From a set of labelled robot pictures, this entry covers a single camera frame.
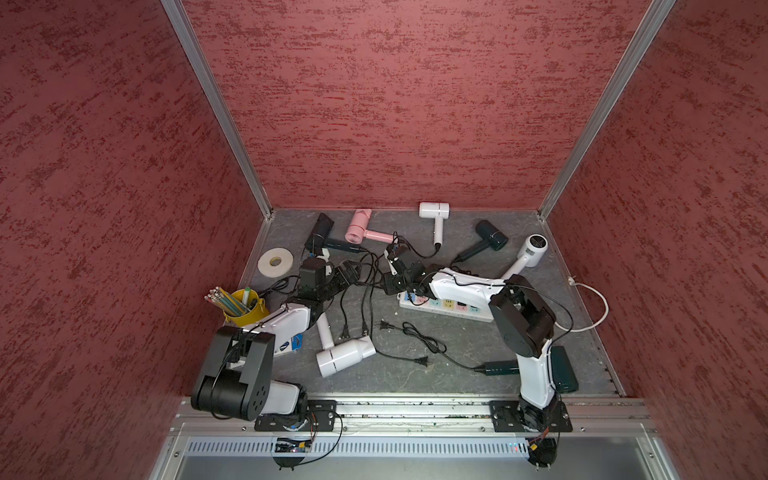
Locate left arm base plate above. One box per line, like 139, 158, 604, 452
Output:
254, 400, 338, 434

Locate white power strip coloured sockets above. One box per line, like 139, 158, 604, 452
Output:
397, 290, 494, 323

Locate white square hair dryer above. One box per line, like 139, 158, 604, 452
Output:
418, 202, 450, 250

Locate white tape roll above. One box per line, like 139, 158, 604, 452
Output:
257, 248, 294, 279

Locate aluminium front rail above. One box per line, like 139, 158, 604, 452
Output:
150, 393, 678, 479

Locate black hair dryer far left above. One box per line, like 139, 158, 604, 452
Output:
304, 213, 366, 256

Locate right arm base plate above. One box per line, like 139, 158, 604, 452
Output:
489, 397, 573, 434

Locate bundle of pencils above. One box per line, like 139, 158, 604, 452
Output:
204, 286, 249, 318

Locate white paper box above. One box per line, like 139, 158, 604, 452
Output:
291, 334, 303, 352

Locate yellow cup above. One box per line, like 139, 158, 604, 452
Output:
224, 288, 270, 327

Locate pink hair dryer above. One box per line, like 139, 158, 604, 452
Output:
345, 209, 394, 245

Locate white hair dryer front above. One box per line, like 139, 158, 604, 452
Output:
316, 313, 377, 378

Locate black cord of front green dryer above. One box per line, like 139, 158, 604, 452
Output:
379, 320, 484, 370

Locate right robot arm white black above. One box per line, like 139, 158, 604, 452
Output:
385, 234, 558, 430

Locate white round hair dryer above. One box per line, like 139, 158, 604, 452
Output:
502, 234, 549, 280

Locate dark green hair dryer back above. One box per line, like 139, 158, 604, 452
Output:
452, 219, 509, 264

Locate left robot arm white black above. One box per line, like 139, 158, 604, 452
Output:
190, 258, 376, 430

